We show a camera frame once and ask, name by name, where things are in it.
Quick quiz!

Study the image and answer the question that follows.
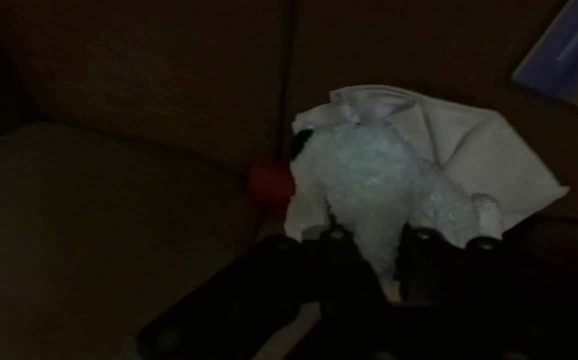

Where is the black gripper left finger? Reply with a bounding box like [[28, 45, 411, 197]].
[[302, 224, 374, 306]]

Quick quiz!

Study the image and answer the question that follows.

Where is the blue Legoland guidebook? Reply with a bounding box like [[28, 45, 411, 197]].
[[509, 0, 578, 117]]

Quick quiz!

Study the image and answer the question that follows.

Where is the small red ball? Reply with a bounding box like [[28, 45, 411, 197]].
[[245, 158, 298, 210]]

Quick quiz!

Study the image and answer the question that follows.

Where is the white crumpled cloth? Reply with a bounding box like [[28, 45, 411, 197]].
[[281, 82, 572, 247]]

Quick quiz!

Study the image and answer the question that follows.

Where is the brown fabric couch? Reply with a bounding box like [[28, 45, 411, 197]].
[[0, 0, 578, 360]]

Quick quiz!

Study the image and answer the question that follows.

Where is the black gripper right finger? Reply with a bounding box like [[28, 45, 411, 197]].
[[394, 220, 505, 306]]

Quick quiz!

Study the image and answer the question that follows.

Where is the white fluffy teddy bear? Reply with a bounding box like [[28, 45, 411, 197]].
[[286, 118, 503, 286]]

